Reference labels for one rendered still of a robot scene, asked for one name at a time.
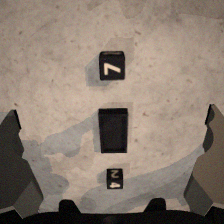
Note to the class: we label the black cube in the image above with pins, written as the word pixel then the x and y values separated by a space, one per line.
pixel 114 178
pixel 112 65

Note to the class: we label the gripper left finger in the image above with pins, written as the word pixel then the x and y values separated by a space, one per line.
pixel 20 193

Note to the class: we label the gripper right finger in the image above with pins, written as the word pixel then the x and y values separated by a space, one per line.
pixel 204 192

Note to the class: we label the black rectangular tray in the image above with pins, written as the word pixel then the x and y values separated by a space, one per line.
pixel 113 130

